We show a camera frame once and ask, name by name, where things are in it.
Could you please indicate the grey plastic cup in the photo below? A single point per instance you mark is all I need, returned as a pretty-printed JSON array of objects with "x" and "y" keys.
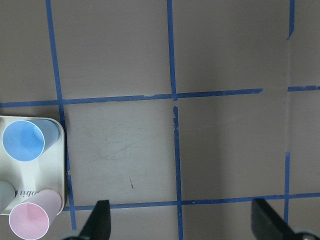
[{"x": 7, "y": 194}]

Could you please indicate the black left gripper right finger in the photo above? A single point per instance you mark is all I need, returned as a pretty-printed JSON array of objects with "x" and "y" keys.
[{"x": 266, "y": 224}]

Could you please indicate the blue cup near pink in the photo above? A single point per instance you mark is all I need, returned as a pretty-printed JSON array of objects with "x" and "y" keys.
[{"x": 26, "y": 140}]

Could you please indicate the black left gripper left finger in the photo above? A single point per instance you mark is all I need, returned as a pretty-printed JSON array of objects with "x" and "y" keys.
[{"x": 98, "y": 225}]

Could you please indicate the pink plastic cup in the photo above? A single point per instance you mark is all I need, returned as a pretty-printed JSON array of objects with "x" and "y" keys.
[{"x": 31, "y": 219}]

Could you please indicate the white plastic tray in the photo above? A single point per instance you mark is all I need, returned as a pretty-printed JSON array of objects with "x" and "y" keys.
[{"x": 29, "y": 178}]

